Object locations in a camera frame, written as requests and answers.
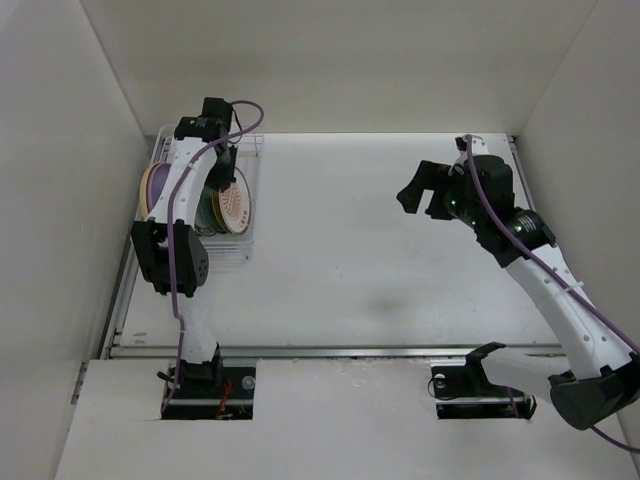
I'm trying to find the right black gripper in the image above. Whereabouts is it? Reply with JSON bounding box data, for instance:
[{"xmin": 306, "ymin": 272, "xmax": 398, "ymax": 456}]
[{"xmin": 397, "ymin": 159, "xmax": 484, "ymax": 229}]

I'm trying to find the white orange sunburst plate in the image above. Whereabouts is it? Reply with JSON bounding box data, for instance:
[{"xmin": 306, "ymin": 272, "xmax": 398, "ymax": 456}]
[{"xmin": 219, "ymin": 168, "xmax": 252, "ymax": 235}]

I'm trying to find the blue floral green plate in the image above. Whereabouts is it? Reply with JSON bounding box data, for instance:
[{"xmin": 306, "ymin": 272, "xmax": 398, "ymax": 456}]
[{"xmin": 203, "ymin": 187, "xmax": 218, "ymax": 236}]

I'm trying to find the yellow patterned plate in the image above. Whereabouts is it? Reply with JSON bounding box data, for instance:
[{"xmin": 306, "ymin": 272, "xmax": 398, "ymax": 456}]
[{"xmin": 211, "ymin": 190, "xmax": 229, "ymax": 235}]

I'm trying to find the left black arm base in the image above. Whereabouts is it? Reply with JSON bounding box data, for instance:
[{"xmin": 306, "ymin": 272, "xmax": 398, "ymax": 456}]
[{"xmin": 158, "ymin": 361, "xmax": 257, "ymax": 421}]

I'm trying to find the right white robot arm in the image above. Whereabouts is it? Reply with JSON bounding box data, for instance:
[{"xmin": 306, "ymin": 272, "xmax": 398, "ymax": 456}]
[{"xmin": 396, "ymin": 155, "xmax": 639, "ymax": 430}]

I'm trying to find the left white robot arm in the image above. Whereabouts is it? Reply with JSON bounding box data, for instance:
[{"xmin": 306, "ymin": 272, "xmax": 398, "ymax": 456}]
[{"xmin": 131, "ymin": 97, "xmax": 236, "ymax": 397}]

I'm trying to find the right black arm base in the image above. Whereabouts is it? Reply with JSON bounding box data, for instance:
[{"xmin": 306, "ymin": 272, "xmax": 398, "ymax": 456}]
[{"xmin": 427, "ymin": 365, "xmax": 537, "ymax": 421}]

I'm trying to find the green rimmed white plate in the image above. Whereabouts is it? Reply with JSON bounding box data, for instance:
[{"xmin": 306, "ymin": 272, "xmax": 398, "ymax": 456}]
[{"xmin": 194, "ymin": 189, "xmax": 213, "ymax": 237}]

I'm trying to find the purple plate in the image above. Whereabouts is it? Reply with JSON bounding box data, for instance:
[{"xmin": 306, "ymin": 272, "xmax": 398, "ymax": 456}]
[{"xmin": 146, "ymin": 162, "xmax": 172, "ymax": 212}]

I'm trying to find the beige plate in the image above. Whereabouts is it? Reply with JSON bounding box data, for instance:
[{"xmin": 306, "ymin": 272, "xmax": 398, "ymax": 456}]
[{"xmin": 139, "ymin": 162, "xmax": 160, "ymax": 220}]

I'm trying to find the white wire dish rack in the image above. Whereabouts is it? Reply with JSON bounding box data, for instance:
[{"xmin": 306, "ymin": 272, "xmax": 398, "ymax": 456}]
[{"xmin": 139, "ymin": 125, "xmax": 264, "ymax": 267}]

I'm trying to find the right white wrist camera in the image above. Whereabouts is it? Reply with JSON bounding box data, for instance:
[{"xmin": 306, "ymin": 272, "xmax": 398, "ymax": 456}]
[{"xmin": 455, "ymin": 134, "xmax": 490, "ymax": 163}]

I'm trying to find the aluminium table frame rail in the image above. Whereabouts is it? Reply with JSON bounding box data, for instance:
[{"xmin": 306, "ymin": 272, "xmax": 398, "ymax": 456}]
[{"xmin": 99, "ymin": 134, "xmax": 581, "ymax": 361}]

